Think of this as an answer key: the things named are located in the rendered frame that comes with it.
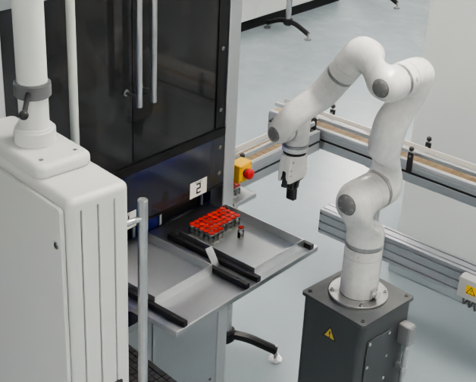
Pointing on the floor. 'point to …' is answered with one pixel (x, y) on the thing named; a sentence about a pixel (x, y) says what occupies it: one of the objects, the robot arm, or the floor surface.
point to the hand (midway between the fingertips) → (291, 193)
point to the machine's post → (226, 192)
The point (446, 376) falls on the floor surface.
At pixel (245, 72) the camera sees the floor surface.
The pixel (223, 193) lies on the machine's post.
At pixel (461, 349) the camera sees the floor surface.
